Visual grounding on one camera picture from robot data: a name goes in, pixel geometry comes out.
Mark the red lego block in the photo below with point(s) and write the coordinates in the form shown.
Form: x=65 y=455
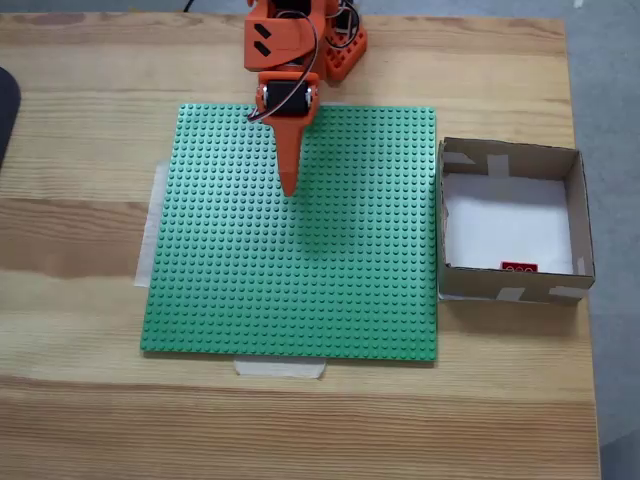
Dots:
x=520 y=266

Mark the green lego baseplate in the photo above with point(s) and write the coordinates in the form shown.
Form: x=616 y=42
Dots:
x=225 y=250

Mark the cardboard box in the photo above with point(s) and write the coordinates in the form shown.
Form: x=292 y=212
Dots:
x=470 y=285

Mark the masking tape strip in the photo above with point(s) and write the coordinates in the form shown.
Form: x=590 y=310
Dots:
x=280 y=370
x=150 y=240

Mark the white paper sheet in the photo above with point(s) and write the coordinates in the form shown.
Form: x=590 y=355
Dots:
x=505 y=225

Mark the black rounded pad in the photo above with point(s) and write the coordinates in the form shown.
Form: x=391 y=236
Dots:
x=7 y=110

